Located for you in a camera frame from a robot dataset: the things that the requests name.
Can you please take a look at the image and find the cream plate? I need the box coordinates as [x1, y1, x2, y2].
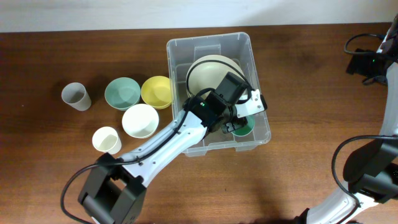
[187, 55, 243, 96]

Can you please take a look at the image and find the cream plastic cup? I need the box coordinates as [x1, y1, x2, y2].
[91, 126, 122, 154]

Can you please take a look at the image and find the mint green bowl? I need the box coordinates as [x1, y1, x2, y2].
[104, 77, 141, 111]

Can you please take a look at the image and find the yellow bowl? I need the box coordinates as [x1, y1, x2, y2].
[141, 76, 172, 110]

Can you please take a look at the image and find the green plastic cup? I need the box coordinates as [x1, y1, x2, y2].
[232, 115, 255, 137]

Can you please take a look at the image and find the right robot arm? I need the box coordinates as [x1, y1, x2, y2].
[294, 20, 397, 224]

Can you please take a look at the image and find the grey plastic cup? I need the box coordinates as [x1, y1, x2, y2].
[62, 82, 91, 111]

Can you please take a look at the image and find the clear plastic storage bin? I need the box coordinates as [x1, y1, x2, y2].
[167, 32, 271, 157]

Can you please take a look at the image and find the white bowl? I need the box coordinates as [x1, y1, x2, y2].
[122, 104, 159, 139]

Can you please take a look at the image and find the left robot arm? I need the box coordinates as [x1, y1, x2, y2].
[78, 72, 252, 224]

